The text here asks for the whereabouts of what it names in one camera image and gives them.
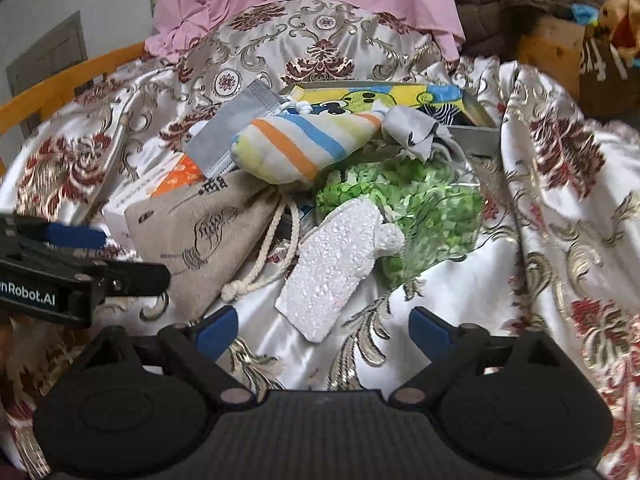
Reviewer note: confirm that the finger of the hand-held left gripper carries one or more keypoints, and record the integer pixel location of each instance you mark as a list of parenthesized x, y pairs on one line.
[(135, 277), (75, 236)]

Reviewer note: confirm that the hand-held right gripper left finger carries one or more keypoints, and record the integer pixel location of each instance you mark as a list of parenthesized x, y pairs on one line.
[(218, 331)]

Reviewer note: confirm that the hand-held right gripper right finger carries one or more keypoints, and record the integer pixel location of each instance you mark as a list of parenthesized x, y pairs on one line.
[(429, 330)]

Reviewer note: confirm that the grey face mask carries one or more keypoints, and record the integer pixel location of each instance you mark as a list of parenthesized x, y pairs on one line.
[(225, 127)]

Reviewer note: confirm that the grey cloth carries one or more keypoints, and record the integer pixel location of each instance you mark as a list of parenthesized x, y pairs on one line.
[(412, 130)]

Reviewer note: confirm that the white and orange carton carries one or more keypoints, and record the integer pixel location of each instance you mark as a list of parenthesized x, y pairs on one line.
[(145, 192)]

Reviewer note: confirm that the green patterned bag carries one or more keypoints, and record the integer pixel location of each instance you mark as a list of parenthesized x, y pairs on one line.
[(435, 210)]

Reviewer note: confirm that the floral satin blanket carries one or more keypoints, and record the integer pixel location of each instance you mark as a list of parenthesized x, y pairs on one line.
[(560, 210)]

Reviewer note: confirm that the dark brown printed cloth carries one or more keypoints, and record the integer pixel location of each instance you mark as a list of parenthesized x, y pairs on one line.
[(607, 85)]

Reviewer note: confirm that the cardboard box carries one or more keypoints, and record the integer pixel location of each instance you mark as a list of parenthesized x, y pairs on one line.
[(550, 47)]

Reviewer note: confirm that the blue fluffy cloth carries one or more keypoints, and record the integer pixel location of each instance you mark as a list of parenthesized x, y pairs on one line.
[(582, 12)]

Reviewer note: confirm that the colourful satin cloth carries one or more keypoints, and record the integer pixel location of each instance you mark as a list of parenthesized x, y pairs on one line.
[(622, 20)]

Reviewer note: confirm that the orange wooden bed frame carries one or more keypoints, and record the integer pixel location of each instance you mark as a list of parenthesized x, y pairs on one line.
[(60, 77)]

